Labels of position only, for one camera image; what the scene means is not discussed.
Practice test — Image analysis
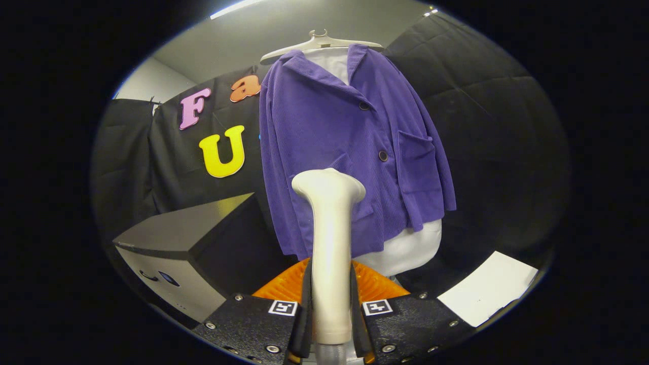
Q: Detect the white flat sheet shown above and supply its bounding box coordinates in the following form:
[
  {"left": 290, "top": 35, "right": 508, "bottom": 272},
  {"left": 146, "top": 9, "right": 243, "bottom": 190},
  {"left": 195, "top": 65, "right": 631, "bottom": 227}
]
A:
[{"left": 437, "top": 251, "right": 539, "bottom": 328}]

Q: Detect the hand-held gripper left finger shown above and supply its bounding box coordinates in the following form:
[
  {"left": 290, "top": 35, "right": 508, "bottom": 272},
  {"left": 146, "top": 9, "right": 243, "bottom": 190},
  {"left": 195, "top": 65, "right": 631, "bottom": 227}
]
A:
[{"left": 193, "top": 258, "right": 313, "bottom": 365}]

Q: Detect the purple corduroy jacket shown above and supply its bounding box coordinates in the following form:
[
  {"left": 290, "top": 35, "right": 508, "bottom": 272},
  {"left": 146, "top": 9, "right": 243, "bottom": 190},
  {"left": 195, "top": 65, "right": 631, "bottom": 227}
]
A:
[{"left": 259, "top": 44, "right": 457, "bottom": 262}]

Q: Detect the black backdrop cloth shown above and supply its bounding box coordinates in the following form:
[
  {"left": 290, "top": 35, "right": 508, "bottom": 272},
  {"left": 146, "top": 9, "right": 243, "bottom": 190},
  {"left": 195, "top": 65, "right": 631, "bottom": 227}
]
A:
[{"left": 91, "top": 10, "right": 571, "bottom": 315}]

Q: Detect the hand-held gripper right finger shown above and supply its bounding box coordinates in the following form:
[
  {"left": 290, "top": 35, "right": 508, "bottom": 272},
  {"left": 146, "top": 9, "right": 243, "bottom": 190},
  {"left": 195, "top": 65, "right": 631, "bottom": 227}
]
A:
[{"left": 350, "top": 259, "right": 477, "bottom": 365}]

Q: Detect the white garment steamer head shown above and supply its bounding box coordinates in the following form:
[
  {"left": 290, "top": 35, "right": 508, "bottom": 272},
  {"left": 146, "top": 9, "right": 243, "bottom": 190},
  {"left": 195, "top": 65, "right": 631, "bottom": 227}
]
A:
[{"left": 292, "top": 168, "right": 366, "bottom": 345}]

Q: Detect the white plastic clothes hanger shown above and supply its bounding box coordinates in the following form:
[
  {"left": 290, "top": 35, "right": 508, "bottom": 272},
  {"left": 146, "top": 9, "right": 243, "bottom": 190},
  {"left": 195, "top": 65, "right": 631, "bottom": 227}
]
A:
[{"left": 260, "top": 29, "right": 384, "bottom": 64}]

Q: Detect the white torso form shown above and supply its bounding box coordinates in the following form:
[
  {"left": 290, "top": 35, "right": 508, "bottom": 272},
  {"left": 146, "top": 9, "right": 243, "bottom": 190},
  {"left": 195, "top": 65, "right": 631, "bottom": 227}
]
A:
[{"left": 303, "top": 47, "right": 443, "bottom": 277}]

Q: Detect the grey cabinet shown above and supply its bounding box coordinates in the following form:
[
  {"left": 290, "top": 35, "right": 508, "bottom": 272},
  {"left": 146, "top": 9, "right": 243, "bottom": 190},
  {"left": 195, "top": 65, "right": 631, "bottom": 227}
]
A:
[{"left": 113, "top": 193, "right": 284, "bottom": 325}]

